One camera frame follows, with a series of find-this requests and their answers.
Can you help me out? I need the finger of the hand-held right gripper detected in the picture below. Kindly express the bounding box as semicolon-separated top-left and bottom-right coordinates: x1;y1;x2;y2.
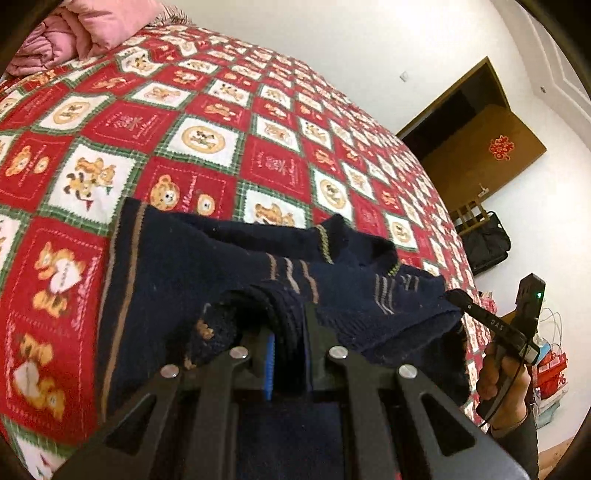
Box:
445;290;485;324

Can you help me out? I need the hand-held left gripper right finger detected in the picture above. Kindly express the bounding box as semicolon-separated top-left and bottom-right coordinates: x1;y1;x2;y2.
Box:
302;300;532;480

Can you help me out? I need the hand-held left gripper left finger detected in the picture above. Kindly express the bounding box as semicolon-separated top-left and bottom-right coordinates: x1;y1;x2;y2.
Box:
53;332;278;480

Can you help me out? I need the navy patterned knit sweater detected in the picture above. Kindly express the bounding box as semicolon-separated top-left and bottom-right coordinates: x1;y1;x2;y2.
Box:
95;198;472;480

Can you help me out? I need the person's right forearm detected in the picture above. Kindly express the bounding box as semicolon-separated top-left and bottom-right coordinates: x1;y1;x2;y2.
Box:
489;411;541;480

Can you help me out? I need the person's right hand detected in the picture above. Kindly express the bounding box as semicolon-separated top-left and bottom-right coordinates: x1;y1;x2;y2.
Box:
475;344;533;431

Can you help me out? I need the black bag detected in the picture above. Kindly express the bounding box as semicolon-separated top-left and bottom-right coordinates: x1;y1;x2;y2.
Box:
462;211;512;275

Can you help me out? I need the red gift bag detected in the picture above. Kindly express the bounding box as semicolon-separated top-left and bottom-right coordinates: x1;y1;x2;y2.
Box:
536;351;570;398

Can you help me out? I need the wooden chair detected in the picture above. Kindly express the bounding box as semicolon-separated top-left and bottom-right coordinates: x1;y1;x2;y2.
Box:
450;198;490;236

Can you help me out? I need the brown wooden door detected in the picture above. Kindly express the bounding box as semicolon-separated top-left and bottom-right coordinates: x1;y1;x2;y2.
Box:
418;104;548;217

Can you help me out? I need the red paper door decoration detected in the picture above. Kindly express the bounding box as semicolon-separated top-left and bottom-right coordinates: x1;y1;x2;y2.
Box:
488;135;514;160

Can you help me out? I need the red checkered bear bedspread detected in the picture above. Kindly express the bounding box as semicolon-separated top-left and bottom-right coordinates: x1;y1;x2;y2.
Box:
0;23;490;480

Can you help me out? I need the folded pink quilt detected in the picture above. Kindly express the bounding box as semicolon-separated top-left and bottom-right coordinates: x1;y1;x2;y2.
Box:
7;0;160;77

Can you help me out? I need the white cable bundle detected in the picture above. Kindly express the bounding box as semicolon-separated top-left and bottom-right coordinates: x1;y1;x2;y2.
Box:
538;307;565;344

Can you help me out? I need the dark wooden door frame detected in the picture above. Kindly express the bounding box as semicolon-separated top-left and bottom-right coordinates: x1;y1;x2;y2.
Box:
396;56;509;153

